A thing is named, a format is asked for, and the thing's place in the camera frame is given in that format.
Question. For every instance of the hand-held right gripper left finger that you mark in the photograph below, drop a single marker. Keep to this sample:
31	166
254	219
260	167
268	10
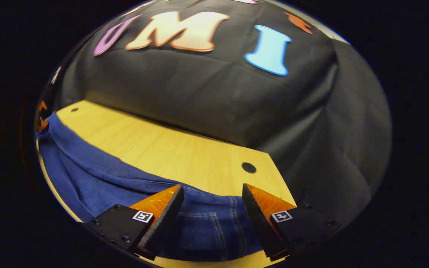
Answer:
162	230

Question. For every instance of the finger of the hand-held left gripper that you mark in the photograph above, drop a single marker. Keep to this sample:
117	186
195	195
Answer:
43	124
42	106

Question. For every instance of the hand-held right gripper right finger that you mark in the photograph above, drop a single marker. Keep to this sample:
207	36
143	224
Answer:
261	230

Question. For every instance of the black backdrop cloth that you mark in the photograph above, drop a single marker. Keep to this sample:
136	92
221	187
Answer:
199	96

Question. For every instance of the blue denim jeans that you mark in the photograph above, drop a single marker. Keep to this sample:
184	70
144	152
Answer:
99	178

